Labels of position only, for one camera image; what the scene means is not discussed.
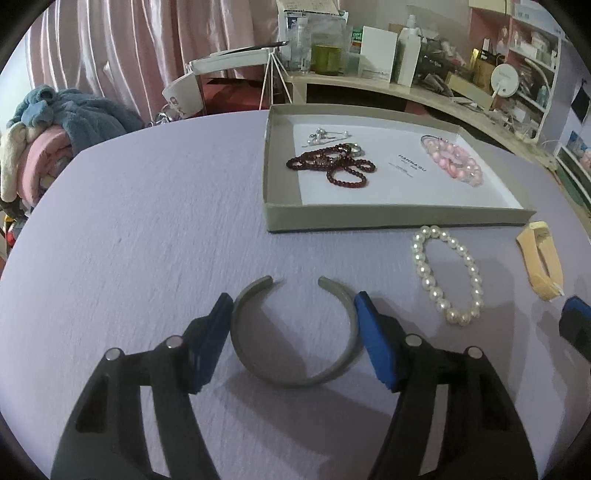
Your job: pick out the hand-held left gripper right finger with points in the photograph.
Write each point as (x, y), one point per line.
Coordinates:
(376, 341)

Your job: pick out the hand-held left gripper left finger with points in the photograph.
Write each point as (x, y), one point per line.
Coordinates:
(210, 346)

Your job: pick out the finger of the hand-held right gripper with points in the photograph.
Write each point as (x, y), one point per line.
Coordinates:
(577, 323)

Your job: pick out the yellow hair clip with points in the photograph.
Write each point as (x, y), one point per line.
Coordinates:
(542, 286)

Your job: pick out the grey cuff bangle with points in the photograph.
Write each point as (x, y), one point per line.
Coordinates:
(286, 381)

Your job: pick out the grey cardboard tray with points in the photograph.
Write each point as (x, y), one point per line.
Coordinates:
(369, 219)

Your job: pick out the pearl earring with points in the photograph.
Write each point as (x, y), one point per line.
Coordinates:
(345, 134)
(316, 137)

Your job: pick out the thin silver bangle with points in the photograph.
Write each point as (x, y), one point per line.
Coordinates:
(429, 136)

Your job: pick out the white desktop rack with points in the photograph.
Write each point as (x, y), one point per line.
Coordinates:
(575, 170)

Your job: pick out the lavender tablecloth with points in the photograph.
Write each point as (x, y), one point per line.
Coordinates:
(138, 207)

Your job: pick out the black hanging pouch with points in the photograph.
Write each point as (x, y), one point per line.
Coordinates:
(581, 104)

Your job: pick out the white printed bucket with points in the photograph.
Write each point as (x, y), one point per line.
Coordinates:
(182, 97)

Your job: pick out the pink folded blanket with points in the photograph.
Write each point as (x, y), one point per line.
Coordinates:
(44, 157)

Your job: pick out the round white mirror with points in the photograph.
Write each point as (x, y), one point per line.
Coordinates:
(505, 81)

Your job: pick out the long beige box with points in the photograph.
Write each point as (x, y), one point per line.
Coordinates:
(468, 87)

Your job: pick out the blue fleece blanket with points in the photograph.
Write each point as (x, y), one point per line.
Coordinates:
(83, 115)

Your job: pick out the cream plush blanket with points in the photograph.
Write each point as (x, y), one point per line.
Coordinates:
(11, 157)

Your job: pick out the pink and white shelf unit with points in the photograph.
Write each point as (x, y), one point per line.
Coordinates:
(531, 41)

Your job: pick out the green glass jar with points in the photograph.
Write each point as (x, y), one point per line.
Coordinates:
(326, 60)

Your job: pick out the white pump bottle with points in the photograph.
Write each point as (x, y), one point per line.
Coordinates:
(408, 55)

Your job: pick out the white carton box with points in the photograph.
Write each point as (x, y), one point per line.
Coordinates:
(378, 53)

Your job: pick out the clear cosmetics organizer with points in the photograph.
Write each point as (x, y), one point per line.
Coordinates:
(441, 57)

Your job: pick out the green carton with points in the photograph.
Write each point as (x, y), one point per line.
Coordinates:
(355, 39)

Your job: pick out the pink curtain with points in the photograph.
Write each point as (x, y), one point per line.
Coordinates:
(115, 41)

